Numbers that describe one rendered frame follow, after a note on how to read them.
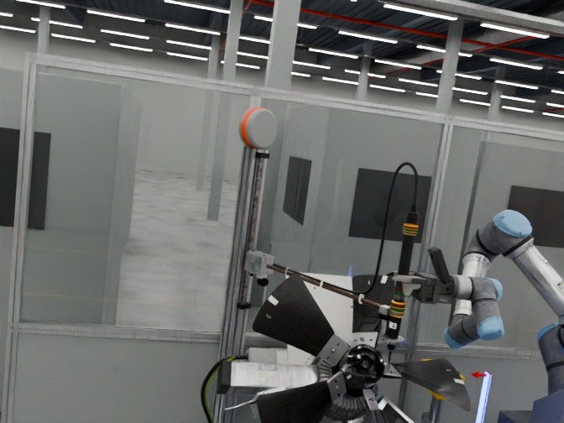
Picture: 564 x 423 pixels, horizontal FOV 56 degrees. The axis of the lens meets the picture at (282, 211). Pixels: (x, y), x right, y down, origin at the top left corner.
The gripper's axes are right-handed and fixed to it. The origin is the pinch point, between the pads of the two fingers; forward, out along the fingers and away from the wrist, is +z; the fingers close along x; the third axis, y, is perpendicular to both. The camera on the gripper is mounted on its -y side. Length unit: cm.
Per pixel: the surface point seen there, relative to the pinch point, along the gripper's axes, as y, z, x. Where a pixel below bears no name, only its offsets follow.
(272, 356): 34.0, 30.6, 14.5
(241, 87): -55, 46, 70
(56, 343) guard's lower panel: 57, 107, 71
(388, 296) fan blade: 10.6, -5.3, 13.2
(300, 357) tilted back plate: 37.2, 19.0, 22.6
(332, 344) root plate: 24.4, 14.7, 3.3
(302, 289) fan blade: 9.5, 25.0, 9.9
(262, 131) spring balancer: -38, 37, 55
